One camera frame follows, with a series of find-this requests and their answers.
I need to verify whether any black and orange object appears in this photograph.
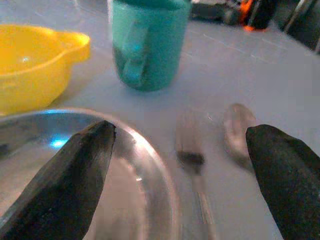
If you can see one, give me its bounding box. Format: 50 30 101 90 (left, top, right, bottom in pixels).
239 0 279 32

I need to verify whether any yellow plastic bowl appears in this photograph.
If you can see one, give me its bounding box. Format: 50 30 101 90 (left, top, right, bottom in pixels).
0 23 92 116

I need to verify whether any round steel bowl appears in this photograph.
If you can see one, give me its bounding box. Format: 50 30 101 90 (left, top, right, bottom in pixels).
0 107 182 240

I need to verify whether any steel fork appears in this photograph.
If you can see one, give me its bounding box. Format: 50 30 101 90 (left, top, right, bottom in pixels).
174 112 218 240

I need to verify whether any teal mug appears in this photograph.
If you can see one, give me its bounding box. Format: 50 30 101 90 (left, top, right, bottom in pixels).
109 0 193 92

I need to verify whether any steel spoon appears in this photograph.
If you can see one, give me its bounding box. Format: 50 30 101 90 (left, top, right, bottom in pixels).
222 102 258 173

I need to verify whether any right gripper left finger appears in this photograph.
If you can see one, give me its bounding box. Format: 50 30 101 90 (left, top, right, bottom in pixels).
0 120 117 240

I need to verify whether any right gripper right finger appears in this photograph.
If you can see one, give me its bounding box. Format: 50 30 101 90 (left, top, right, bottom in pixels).
245 123 320 240

